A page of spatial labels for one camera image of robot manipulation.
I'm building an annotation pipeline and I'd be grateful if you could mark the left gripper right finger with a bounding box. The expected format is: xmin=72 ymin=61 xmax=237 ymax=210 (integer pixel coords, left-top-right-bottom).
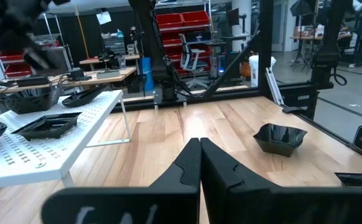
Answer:
xmin=201 ymin=138 xmax=362 ymax=224

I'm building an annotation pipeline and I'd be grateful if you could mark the black light stand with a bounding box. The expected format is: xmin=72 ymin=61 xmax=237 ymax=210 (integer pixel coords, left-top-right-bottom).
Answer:
xmin=289 ymin=0 xmax=314 ymax=69

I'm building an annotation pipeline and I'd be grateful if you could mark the white perforated metal shelf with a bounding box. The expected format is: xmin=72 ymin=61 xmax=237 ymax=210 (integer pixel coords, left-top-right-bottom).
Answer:
xmin=0 ymin=89 xmax=132 ymax=190

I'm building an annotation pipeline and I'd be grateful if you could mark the blue bin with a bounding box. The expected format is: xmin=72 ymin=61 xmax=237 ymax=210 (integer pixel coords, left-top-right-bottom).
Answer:
xmin=138 ymin=57 xmax=154 ymax=91

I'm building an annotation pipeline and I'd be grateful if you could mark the white bucket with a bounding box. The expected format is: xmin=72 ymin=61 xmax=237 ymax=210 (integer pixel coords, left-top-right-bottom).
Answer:
xmin=248 ymin=55 xmax=277 ymax=88

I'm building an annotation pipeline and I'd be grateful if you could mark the black small square plate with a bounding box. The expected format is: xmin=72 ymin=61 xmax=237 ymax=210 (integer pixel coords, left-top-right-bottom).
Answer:
xmin=11 ymin=111 xmax=83 ymax=141
xmin=334 ymin=172 xmax=362 ymax=188

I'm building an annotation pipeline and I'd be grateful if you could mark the white paper tag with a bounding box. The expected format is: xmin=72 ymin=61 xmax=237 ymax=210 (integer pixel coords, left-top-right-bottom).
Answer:
xmin=96 ymin=11 xmax=112 ymax=26

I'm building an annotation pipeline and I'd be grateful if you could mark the white office chair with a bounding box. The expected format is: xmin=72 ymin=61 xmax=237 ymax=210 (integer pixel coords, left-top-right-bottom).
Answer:
xmin=179 ymin=33 xmax=211 ymax=90

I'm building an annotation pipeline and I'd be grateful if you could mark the white rack with red bins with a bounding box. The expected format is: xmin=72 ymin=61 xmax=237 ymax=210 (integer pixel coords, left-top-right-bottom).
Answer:
xmin=0 ymin=48 xmax=35 ymax=80

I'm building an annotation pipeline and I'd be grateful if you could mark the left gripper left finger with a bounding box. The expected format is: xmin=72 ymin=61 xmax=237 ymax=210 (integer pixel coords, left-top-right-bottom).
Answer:
xmin=40 ymin=138 xmax=202 ymax=224

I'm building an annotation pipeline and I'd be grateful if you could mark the black teardrop plate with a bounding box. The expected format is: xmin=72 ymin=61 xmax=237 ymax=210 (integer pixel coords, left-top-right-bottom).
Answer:
xmin=61 ymin=83 xmax=111 ymax=109

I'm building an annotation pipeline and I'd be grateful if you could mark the wooden work desk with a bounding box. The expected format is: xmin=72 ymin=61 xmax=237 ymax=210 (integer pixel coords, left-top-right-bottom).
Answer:
xmin=0 ymin=67 xmax=137 ymax=96
xmin=289 ymin=32 xmax=353 ymax=42

